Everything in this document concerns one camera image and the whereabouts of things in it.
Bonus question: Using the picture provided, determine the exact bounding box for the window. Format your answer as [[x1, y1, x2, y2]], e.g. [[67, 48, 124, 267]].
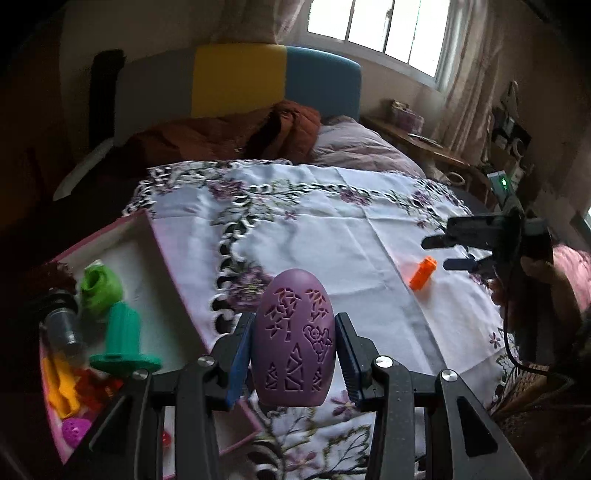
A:
[[307, 0, 455, 90]]

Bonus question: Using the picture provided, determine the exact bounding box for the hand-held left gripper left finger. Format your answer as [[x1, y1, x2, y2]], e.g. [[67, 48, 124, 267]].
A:
[[60, 312, 257, 480]]

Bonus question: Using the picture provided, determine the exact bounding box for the magenta perforated plastic toy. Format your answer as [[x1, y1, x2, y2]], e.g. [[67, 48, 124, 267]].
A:
[[62, 416, 93, 450]]

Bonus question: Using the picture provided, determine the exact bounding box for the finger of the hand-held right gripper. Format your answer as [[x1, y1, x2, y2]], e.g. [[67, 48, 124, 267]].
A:
[[442, 257, 498, 278], [421, 215, 509, 250]]

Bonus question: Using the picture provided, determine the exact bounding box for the cluttered shelf unit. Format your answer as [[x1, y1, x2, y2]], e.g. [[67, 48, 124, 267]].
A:
[[489, 80, 536, 185]]

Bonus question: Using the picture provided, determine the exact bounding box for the wicker chair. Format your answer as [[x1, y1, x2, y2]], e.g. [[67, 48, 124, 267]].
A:
[[489, 360, 591, 480]]

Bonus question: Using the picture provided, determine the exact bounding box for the dark red plastic toy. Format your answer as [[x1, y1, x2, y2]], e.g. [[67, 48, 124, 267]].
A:
[[76, 371, 125, 407]]

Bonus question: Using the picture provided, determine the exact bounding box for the wooden desk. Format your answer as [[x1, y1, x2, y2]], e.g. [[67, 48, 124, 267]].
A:
[[362, 115, 499, 204]]

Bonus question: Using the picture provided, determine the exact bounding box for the pink cardboard box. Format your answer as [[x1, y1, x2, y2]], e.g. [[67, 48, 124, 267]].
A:
[[39, 210, 264, 467]]

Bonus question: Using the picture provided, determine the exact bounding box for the pink storage box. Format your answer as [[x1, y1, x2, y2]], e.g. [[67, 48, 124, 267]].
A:
[[390, 99, 426, 134]]

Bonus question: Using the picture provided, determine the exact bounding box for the purple patterned egg toy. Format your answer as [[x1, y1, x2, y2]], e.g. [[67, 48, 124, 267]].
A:
[[252, 269, 335, 409]]

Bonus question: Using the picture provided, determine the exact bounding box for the white floral embroidered tablecloth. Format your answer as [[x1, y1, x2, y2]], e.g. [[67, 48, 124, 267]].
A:
[[122, 159, 513, 480]]

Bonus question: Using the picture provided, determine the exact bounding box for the pink pillow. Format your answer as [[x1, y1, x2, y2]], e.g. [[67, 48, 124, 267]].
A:
[[311, 115, 428, 178]]

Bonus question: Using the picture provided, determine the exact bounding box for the dark green plastic mold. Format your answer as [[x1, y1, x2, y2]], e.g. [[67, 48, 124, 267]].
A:
[[89, 301, 163, 374]]

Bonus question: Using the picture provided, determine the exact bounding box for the beige curtain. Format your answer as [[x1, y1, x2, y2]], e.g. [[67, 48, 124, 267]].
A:
[[217, 0, 315, 47], [434, 0, 509, 167]]

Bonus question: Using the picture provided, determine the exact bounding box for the brown flower-shaped mold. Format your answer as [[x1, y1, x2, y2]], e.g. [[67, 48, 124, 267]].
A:
[[39, 261, 77, 296]]

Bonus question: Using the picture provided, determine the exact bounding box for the black cable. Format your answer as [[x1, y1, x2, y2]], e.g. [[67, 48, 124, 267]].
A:
[[502, 258, 575, 384]]

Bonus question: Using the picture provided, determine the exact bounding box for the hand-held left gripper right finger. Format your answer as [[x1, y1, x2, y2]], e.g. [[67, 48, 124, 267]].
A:
[[335, 312, 534, 480]]

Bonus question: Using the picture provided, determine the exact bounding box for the orange car-shaped mold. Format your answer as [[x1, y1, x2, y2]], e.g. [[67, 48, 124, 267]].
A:
[[44, 355, 86, 418]]

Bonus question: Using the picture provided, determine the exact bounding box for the orange plastic block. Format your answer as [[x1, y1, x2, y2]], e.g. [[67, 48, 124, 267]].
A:
[[409, 256, 438, 291]]

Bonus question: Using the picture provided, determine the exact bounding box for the light green plastic toy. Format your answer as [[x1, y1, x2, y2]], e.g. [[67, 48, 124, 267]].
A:
[[79, 263, 124, 319]]

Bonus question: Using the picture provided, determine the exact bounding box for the grey yellow blue headboard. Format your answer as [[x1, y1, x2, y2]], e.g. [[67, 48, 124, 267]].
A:
[[113, 44, 362, 148]]

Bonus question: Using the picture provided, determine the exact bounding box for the person's right forearm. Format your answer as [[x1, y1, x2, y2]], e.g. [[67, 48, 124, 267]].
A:
[[551, 244, 591, 333]]

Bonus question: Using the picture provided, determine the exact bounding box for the person's right hand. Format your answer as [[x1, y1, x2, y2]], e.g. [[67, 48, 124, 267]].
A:
[[521, 256, 581, 326]]

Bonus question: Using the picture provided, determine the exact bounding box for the rust brown jacket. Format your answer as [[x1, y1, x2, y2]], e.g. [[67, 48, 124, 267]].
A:
[[115, 99, 322, 176]]

